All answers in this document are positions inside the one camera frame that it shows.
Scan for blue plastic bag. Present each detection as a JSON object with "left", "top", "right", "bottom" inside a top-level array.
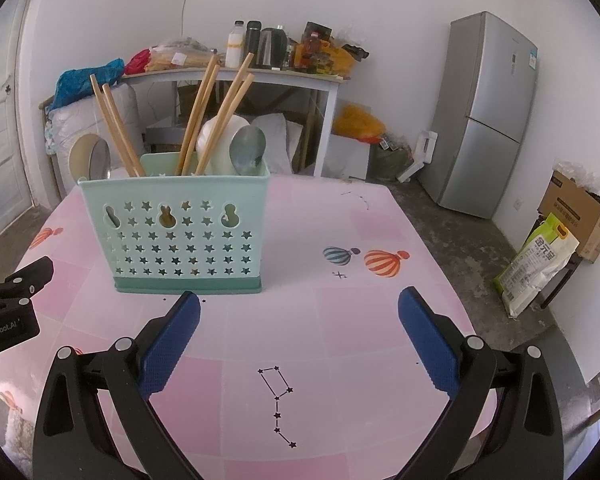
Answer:
[{"left": 54, "top": 58, "right": 126, "bottom": 111}]

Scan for teal plastic utensil holder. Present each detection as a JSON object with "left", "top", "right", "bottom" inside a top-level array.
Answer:
[{"left": 77, "top": 152, "right": 271, "bottom": 294}]

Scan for white plastic holder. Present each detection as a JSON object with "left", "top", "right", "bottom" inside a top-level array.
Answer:
[{"left": 396, "top": 131, "right": 439, "bottom": 184}]

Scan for metal electric kettle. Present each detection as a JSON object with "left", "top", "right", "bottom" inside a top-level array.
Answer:
[{"left": 256, "top": 26, "right": 287, "bottom": 71}]

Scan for grey refrigerator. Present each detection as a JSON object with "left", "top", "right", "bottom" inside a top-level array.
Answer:
[{"left": 420, "top": 11, "right": 540, "bottom": 220}]

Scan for white green rice bag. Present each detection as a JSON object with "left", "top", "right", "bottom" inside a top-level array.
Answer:
[{"left": 495, "top": 212, "right": 581, "bottom": 319}]

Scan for orange plastic bag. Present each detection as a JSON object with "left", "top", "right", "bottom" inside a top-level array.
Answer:
[{"left": 332, "top": 102, "right": 387, "bottom": 143}]

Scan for clear bag of snacks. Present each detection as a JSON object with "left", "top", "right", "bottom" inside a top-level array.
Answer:
[{"left": 145, "top": 40, "right": 218, "bottom": 72}]

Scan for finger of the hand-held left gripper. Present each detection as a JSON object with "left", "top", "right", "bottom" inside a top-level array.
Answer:
[{"left": 0, "top": 256, "right": 55, "bottom": 318}]

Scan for metal spoon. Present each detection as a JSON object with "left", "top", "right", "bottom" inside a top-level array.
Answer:
[{"left": 229, "top": 125, "right": 267, "bottom": 176}]

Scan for white side table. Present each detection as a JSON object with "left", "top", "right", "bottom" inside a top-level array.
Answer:
[{"left": 120, "top": 66, "right": 352, "bottom": 177}]

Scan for pile of food packets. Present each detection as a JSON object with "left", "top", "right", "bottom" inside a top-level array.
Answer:
[{"left": 286, "top": 21, "right": 370, "bottom": 80}]

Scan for white door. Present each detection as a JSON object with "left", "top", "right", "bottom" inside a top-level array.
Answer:
[{"left": 0, "top": 0, "right": 36, "bottom": 211}]

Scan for white plastic bottle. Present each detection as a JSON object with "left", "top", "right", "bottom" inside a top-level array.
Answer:
[{"left": 224, "top": 20, "right": 245, "bottom": 68}]

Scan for cardboard box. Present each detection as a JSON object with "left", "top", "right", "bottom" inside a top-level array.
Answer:
[{"left": 538, "top": 170, "right": 600, "bottom": 262}]

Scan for pink printed tablecloth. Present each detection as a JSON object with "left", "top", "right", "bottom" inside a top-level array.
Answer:
[{"left": 2, "top": 174, "right": 501, "bottom": 480}]

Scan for round beige-rimmed disc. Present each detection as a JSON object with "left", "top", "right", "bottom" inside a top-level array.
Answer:
[{"left": 68, "top": 133, "right": 112, "bottom": 182}]

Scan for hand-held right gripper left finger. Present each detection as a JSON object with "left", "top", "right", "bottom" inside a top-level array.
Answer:
[{"left": 32, "top": 290, "right": 202, "bottom": 480}]

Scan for black thermos bottle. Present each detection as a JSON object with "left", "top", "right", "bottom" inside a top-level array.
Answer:
[{"left": 243, "top": 20, "right": 262, "bottom": 67}]

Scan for wooden pole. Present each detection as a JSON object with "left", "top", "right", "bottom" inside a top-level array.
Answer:
[{"left": 300, "top": 92, "right": 322, "bottom": 176}]

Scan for large white woven sack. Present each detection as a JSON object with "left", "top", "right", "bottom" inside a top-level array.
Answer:
[{"left": 47, "top": 85, "right": 142, "bottom": 196}]

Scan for red plastic bag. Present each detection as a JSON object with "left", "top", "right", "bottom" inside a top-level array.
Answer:
[{"left": 124, "top": 49, "right": 152, "bottom": 75}]

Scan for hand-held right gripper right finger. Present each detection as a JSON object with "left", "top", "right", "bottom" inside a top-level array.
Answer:
[{"left": 397, "top": 286, "right": 565, "bottom": 480}]

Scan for dark green bag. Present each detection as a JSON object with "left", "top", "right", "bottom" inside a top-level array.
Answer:
[{"left": 370, "top": 135, "right": 415, "bottom": 182}]

